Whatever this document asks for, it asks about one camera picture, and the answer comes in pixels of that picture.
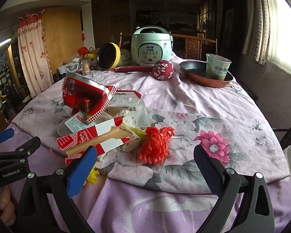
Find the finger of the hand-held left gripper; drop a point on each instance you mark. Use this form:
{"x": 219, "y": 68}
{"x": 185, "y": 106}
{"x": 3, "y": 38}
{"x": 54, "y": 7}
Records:
{"x": 26, "y": 145}
{"x": 3, "y": 135}

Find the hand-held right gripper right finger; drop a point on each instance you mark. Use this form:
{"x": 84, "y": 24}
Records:
{"x": 208, "y": 172}

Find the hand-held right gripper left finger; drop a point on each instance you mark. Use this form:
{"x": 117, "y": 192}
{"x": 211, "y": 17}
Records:
{"x": 81, "y": 172}

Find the red white cardboard box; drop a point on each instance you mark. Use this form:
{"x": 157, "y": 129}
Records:
{"x": 87, "y": 136}

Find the red yarn pompom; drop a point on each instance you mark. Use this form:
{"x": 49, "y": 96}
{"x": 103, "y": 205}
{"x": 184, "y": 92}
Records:
{"x": 155, "y": 145}

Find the red foil snack bag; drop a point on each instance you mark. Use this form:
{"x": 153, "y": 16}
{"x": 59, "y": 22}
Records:
{"x": 77, "y": 89}

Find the person's left hand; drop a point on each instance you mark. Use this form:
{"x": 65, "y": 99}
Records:
{"x": 7, "y": 208}

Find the purple cloth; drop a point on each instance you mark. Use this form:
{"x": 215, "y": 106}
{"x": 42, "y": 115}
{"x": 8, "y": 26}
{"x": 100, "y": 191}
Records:
{"x": 135, "y": 211}

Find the pink floral tablecloth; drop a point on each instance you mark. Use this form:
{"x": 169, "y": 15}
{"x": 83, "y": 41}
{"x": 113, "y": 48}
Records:
{"x": 184, "y": 102}

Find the clear plastic bag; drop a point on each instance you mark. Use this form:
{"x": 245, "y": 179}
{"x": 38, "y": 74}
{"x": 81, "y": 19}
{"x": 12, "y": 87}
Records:
{"x": 138, "y": 116}

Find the white red packaging card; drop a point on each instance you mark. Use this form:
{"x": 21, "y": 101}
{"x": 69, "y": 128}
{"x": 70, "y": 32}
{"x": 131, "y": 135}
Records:
{"x": 126, "y": 99}

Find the floral door curtain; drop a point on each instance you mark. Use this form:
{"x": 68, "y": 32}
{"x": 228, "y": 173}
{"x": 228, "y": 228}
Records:
{"x": 34, "y": 53}

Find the white crumpled paper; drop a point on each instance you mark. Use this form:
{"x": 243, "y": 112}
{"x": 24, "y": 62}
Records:
{"x": 67, "y": 68}

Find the fluorescent tube light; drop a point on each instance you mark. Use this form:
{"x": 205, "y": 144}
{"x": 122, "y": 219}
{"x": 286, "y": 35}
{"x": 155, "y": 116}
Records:
{"x": 0, "y": 45}

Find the clear toothpick jar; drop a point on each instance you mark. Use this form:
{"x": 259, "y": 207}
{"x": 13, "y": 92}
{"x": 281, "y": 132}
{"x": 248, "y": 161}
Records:
{"x": 85, "y": 69}

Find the green instant noodle cup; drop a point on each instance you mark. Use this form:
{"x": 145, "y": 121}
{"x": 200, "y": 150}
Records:
{"x": 217, "y": 70}

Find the copper frying pan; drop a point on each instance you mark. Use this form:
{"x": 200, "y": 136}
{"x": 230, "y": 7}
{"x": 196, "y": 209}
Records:
{"x": 191, "y": 70}

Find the red round ornament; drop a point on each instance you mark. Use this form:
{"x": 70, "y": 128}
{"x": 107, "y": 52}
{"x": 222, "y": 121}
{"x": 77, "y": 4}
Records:
{"x": 83, "y": 51}

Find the red floral massage hammer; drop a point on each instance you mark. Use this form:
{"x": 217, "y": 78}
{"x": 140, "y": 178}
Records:
{"x": 163, "y": 70}

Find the small yellow frying pan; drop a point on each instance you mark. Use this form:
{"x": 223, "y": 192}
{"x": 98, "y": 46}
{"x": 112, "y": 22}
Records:
{"x": 106, "y": 55}

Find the white lidded pot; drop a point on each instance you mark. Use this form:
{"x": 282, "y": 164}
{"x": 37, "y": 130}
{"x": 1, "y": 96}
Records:
{"x": 126, "y": 57}

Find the carved wooden chair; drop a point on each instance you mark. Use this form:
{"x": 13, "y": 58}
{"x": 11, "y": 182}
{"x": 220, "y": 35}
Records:
{"x": 192, "y": 46}

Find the mint green rice cooker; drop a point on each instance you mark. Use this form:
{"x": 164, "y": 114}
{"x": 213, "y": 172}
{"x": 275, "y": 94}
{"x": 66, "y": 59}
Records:
{"x": 150, "y": 46}

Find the dark wooden cabinet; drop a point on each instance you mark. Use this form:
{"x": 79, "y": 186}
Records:
{"x": 232, "y": 24}

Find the striped window curtain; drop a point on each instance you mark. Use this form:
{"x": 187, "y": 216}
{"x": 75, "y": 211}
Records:
{"x": 256, "y": 29}

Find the dark wooden wardrobe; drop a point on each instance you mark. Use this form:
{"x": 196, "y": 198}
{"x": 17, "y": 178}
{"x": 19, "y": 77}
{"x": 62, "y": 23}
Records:
{"x": 109, "y": 17}

